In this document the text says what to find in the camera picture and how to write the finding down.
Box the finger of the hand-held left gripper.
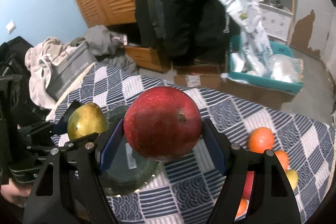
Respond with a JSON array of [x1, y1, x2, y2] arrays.
[[26, 133, 100, 151], [18, 100, 81, 137]]

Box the grey clothes pile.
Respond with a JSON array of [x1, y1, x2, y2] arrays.
[[84, 25, 138, 75]]

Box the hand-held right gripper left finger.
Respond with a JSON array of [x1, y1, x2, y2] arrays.
[[23, 118, 125, 224]]

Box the white printed plastic bag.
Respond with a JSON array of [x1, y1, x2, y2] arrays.
[[217, 0, 273, 75]]

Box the black hanging jacket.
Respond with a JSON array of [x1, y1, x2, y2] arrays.
[[134, 0, 242, 67]]

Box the dark glass plate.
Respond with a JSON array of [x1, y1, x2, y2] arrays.
[[100, 105, 163, 197]]

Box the small orange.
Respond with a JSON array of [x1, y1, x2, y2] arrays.
[[274, 151, 290, 170], [235, 198, 248, 219]]

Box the yellow fruit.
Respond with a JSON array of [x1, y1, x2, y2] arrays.
[[286, 169, 299, 191]]

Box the red apple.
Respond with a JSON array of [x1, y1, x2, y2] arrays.
[[241, 171, 255, 199], [123, 86, 202, 162]]

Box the wooden drawer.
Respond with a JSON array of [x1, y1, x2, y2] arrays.
[[125, 46, 171, 73]]

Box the beige towel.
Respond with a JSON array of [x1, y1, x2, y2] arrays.
[[25, 36, 71, 109]]

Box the white patterned box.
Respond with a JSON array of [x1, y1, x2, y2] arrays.
[[260, 7, 293, 42]]

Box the teal plastic bin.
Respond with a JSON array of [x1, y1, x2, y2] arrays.
[[227, 35, 304, 94]]

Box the blue white chequered blanket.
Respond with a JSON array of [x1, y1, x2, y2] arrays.
[[46, 63, 336, 224]]

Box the large orange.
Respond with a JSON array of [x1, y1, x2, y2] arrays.
[[248, 127, 275, 153]]

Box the clear plastic bag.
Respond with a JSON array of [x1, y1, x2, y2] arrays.
[[270, 55, 303, 84]]

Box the small cardboard box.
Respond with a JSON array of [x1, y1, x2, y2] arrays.
[[173, 65, 222, 88]]

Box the person's left hand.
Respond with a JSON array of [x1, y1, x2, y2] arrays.
[[0, 183, 30, 208]]

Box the black bag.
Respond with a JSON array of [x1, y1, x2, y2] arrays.
[[0, 36, 50, 125]]

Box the grey box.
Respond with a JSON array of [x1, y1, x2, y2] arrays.
[[46, 42, 97, 101]]

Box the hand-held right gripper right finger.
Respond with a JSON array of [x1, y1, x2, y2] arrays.
[[202, 118, 302, 224]]

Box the large cardboard box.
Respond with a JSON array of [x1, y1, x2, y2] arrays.
[[219, 74, 296, 110]]

